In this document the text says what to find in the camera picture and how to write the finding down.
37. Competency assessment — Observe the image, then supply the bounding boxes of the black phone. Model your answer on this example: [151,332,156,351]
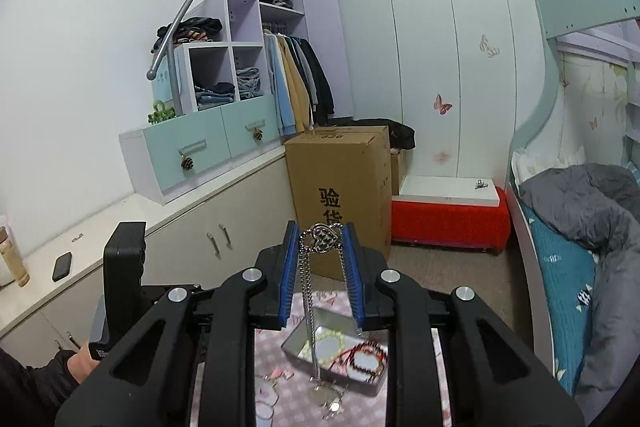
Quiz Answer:
[52,251,73,282]

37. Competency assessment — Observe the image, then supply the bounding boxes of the red storage bench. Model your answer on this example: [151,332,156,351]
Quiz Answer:
[392,176,511,254]

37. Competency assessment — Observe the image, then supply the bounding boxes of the dark red bead bracelet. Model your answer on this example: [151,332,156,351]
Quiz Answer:
[332,340,390,377]

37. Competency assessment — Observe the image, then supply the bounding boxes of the yellow bead bracelet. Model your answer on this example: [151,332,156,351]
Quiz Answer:
[308,330,346,371]

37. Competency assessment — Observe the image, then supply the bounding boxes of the white low cabinet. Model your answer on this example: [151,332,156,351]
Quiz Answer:
[1,147,295,366]

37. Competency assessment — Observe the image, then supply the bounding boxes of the silver metal tin box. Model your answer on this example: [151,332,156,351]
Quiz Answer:
[280,305,391,399]

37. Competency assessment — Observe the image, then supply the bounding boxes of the hanging clothes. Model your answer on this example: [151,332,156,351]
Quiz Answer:
[264,29,335,135]

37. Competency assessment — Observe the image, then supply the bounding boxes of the grey blanket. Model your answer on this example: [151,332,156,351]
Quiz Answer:
[518,162,639,425]

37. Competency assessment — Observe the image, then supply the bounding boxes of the pink checkered tablecloth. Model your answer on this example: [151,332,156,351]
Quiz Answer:
[255,291,452,426]

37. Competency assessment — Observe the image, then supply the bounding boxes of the brown cardboard box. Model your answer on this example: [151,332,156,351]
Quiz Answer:
[284,126,392,257]

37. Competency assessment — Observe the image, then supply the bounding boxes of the teal bed sheet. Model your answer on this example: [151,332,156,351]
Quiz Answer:
[523,207,598,395]

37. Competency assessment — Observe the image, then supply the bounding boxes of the silver heart necklace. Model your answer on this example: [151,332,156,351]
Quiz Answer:
[297,222,352,421]

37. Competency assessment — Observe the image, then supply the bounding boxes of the left hand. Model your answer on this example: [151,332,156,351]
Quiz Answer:
[67,341,100,384]

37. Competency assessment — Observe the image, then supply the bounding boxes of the bottle with wooden cap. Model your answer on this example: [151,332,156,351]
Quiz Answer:
[0,227,30,287]

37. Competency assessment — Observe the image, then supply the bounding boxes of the teal drawer shelf unit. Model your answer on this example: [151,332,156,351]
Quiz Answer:
[119,0,354,205]

